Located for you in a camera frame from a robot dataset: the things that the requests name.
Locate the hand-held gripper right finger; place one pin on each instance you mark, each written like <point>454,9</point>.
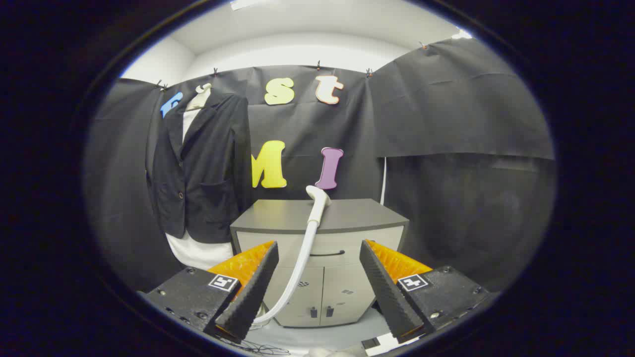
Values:
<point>384,292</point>

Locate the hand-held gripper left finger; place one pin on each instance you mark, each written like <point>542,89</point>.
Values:
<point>253,292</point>

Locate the white garment steamer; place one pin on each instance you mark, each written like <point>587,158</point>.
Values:
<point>317,208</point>

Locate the black suit jacket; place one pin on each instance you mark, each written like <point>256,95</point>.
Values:
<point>208,173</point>

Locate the grey cabinet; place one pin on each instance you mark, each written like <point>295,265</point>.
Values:
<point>347,213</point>

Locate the black backdrop cloth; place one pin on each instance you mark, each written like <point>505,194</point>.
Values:
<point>421,99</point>

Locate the white plastic hanger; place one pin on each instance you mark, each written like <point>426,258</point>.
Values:
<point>200,99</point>

